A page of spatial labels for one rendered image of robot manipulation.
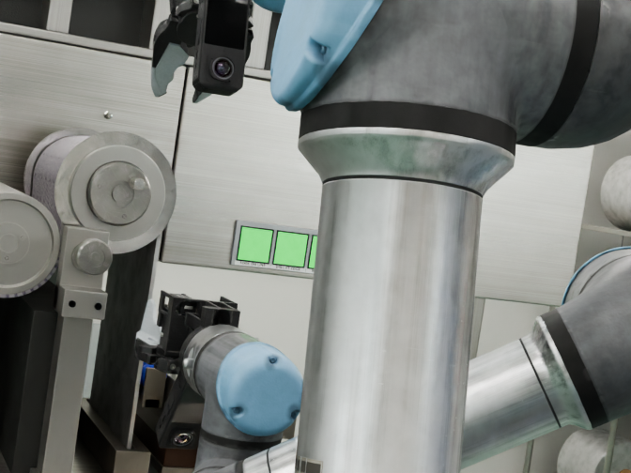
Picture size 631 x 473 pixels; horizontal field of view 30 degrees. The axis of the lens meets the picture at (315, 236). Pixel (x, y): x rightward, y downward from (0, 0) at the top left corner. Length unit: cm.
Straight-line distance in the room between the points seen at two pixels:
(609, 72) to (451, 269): 13
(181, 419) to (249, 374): 23
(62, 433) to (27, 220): 25
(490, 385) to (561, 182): 120
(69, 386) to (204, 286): 289
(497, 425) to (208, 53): 46
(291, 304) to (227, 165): 262
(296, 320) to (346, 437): 384
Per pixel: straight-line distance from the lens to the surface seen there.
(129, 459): 148
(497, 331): 482
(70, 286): 139
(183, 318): 122
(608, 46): 63
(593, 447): 470
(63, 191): 143
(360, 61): 59
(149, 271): 147
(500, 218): 202
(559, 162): 208
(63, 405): 142
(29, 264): 143
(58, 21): 176
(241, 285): 433
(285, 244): 185
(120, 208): 142
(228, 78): 113
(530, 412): 91
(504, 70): 61
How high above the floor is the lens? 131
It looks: 3 degrees down
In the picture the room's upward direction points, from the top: 9 degrees clockwise
